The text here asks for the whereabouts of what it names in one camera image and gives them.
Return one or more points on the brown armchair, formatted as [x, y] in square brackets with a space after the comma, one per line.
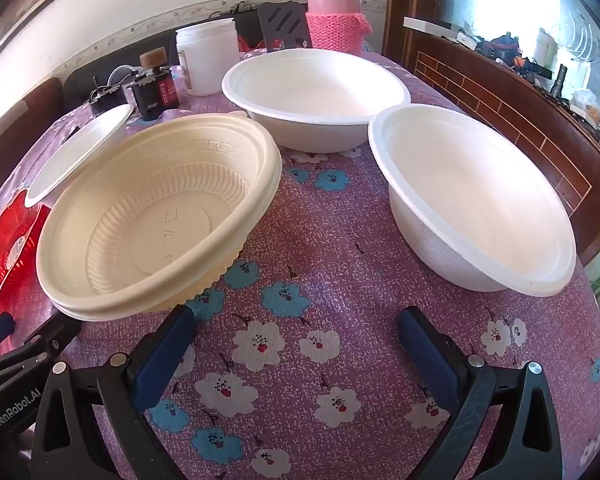
[25, 110]

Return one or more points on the black flashlight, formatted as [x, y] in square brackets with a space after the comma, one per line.
[560, 79]

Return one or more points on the cream ribbed plastic bowl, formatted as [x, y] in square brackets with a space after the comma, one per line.
[145, 230]

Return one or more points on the flat white box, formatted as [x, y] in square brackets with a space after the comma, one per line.
[425, 25]

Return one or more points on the large framed painting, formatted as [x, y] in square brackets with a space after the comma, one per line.
[35, 0]

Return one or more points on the white plastic jar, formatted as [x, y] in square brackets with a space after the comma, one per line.
[205, 60]

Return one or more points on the wooden brick-pattern cabinet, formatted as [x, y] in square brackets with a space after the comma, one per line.
[505, 110]

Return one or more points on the black slotted spatula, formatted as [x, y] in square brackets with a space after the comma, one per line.
[282, 25]

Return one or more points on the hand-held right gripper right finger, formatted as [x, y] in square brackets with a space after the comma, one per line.
[427, 360]

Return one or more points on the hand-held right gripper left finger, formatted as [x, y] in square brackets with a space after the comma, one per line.
[164, 357]

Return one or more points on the black bottle with cork cap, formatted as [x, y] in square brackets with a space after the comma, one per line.
[166, 87]

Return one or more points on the dark sofa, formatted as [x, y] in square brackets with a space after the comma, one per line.
[87, 77]

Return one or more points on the white paper bowl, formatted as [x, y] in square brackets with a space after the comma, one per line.
[75, 155]
[470, 195]
[315, 90]

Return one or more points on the red plastic bag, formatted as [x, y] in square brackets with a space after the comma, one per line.
[10, 245]

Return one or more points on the purple floral tablecloth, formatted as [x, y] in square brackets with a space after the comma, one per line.
[320, 220]

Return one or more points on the white plastic jug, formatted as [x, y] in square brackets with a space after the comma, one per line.
[545, 47]

